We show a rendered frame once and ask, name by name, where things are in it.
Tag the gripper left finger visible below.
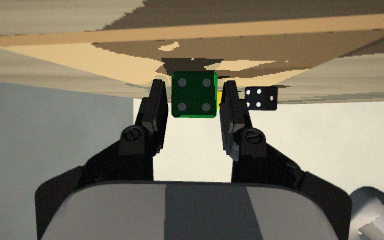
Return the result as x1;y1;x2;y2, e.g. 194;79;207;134
35;79;169;240

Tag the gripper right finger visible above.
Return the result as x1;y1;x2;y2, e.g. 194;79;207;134
219;80;352;240

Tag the green die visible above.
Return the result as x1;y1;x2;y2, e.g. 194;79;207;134
171;71;218;118

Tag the tan flat mat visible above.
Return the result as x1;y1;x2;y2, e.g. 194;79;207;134
0;14;384;87

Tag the yellow die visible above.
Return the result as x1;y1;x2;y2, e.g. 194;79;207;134
217;90;223;109

